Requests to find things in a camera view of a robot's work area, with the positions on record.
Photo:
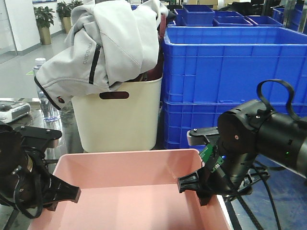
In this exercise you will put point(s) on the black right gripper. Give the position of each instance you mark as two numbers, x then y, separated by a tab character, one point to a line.
233	178

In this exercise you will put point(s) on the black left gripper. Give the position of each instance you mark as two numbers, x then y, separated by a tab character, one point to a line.
25	181

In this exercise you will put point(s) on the pink plastic bin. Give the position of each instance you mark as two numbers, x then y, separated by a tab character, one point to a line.
134	190

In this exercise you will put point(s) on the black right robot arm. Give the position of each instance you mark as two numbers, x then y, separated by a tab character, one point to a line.
231	147

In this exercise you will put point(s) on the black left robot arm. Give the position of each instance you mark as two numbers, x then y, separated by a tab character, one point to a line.
25	182

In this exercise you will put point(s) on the small blue bin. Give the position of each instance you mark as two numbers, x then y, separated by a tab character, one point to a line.
266	21
231	22
198	15

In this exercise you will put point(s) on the green circuit board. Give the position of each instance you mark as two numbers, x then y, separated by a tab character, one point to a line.
211	158

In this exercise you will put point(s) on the large blue crate lower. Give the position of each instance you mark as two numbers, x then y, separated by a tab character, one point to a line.
179	118

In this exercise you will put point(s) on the large blue crate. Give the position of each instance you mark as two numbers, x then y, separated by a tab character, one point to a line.
225	64
179	118

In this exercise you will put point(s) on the clear water bottle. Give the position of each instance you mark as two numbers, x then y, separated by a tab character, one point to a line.
49	112

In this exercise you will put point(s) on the silver handheld device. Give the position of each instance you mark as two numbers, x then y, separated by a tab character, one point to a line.
13	110

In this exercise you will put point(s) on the cream plastic basket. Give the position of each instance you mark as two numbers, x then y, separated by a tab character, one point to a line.
128	124

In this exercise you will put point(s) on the dark red garment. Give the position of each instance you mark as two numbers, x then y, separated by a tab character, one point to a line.
150	75

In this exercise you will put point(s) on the large blue crate upper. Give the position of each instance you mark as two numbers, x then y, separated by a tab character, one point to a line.
225	64

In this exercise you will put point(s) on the grey jacket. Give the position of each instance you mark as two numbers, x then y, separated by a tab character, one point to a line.
109	43

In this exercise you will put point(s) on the potted plant gold pot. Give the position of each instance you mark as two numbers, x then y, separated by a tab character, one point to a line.
44	19

